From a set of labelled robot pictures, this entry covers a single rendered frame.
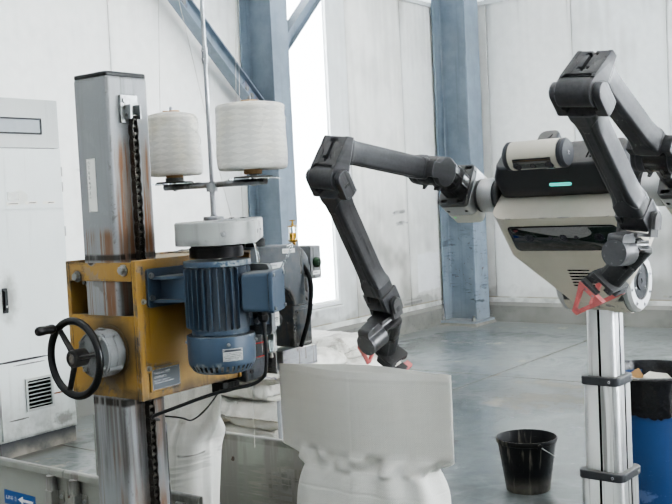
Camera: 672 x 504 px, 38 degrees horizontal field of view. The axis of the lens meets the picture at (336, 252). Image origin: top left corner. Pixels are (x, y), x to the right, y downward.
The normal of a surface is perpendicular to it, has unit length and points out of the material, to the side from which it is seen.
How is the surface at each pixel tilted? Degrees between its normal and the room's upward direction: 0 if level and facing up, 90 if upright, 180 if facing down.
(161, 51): 90
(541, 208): 40
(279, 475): 90
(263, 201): 90
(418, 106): 90
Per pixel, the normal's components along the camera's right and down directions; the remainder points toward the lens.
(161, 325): 0.80, 0.00
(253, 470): -0.60, 0.07
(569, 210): -0.44, -0.72
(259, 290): -0.22, 0.06
